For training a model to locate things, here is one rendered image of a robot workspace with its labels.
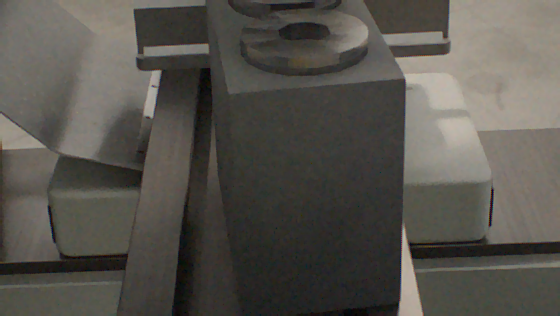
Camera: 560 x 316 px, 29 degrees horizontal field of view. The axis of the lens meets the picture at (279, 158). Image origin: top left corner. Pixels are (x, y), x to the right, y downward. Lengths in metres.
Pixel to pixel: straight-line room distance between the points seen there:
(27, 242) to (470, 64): 2.36
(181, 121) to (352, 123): 0.38
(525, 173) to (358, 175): 0.67
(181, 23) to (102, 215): 0.23
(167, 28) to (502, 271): 0.47
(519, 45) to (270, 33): 2.89
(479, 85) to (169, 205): 2.45
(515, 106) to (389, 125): 2.49
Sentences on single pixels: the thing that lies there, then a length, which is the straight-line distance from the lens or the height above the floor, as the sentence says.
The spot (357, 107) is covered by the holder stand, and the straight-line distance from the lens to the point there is 0.72.
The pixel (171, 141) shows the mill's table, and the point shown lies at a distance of 1.05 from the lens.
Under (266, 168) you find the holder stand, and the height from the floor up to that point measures 1.06.
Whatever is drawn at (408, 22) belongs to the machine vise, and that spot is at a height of 0.97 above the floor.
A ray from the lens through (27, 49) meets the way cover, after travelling 1.29.
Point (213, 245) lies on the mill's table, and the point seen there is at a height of 0.93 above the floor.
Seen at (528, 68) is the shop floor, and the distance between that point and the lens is 3.47.
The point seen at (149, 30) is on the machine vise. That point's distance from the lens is 1.20.
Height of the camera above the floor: 1.43
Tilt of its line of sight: 29 degrees down
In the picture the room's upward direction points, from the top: 2 degrees counter-clockwise
